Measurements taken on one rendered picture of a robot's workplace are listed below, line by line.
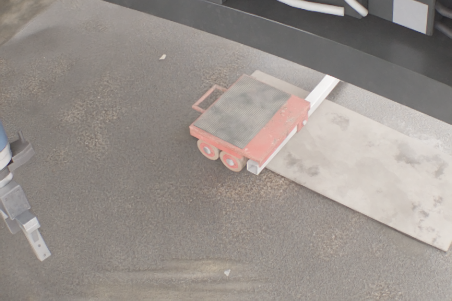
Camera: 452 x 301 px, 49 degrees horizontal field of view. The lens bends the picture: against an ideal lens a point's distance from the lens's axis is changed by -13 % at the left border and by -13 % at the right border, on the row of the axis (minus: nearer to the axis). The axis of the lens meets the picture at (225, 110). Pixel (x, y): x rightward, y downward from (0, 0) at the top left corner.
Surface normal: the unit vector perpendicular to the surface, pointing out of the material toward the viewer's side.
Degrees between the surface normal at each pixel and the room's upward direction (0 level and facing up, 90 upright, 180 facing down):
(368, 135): 0
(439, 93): 90
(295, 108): 0
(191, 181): 0
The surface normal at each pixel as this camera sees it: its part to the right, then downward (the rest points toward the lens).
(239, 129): -0.07, -0.72
